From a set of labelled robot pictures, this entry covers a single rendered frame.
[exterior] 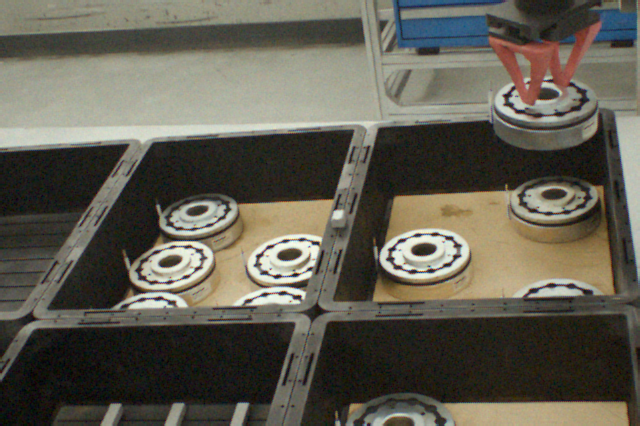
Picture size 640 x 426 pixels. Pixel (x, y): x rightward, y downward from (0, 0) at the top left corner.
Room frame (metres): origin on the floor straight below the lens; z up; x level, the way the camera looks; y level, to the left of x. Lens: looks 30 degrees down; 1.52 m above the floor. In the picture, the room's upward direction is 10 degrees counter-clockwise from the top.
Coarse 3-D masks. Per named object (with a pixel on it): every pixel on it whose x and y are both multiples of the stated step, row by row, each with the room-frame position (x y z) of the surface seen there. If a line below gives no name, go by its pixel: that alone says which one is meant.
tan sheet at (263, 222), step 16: (240, 208) 1.25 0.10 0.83; (256, 208) 1.24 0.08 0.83; (272, 208) 1.23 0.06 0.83; (288, 208) 1.23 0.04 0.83; (304, 208) 1.22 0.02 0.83; (320, 208) 1.21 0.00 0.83; (256, 224) 1.20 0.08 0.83; (272, 224) 1.19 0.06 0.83; (288, 224) 1.19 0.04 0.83; (304, 224) 1.18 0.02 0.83; (320, 224) 1.17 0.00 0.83; (160, 240) 1.20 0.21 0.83; (240, 240) 1.17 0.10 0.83; (256, 240) 1.16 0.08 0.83; (224, 256) 1.14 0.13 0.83; (240, 256) 1.13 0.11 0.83; (224, 272) 1.10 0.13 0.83; (240, 272) 1.09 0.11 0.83; (224, 288) 1.07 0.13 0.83; (240, 288) 1.06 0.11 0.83; (208, 304) 1.04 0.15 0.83; (224, 304) 1.03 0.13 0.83
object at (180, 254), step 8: (160, 256) 1.10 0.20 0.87; (168, 256) 1.10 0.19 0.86; (176, 256) 1.10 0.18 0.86; (184, 256) 1.09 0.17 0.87; (152, 264) 1.09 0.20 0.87; (160, 264) 1.09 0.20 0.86; (184, 264) 1.07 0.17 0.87; (160, 272) 1.07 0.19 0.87; (168, 272) 1.06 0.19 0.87; (176, 272) 1.07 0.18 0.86
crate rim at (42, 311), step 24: (144, 144) 1.29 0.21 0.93; (168, 144) 1.28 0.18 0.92; (360, 144) 1.17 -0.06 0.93; (120, 192) 1.16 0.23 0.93; (336, 192) 1.07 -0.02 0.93; (96, 216) 1.11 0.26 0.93; (72, 264) 1.01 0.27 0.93; (48, 288) 0.97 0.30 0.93; (312, 288) 0.88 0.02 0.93; (48, 312) 0.93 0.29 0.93; (72, 312) 0.92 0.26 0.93; (96, 312) 0.91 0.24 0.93; (120, 312) 0.91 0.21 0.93; (144, 312) 0.90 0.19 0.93; (168, 312) 0.89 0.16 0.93; (192, 312) 0.88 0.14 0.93; (216, 312) 0.87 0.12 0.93; (240, 312) 0.87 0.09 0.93; (264, 312) 0.86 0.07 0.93; (288, 312) 0.85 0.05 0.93; (312, 312) 0.85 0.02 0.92
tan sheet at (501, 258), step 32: (480, 192) 1.18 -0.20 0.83; (512, 192) 1.17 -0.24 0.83; (416, 224) 1.13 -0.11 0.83; (448, 224) 1.12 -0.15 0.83; (480, 224) 1.10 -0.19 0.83; (480, 256) 1.04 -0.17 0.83; (512, 256) 1.02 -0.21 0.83; (544, 256) 1.01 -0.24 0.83; (576, 256) 1.00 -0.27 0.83; (608, 256) 0.99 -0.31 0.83; (480, 288) 0.97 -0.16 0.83; (512, 288) 0.96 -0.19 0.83; (608, 288) 0.93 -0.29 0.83
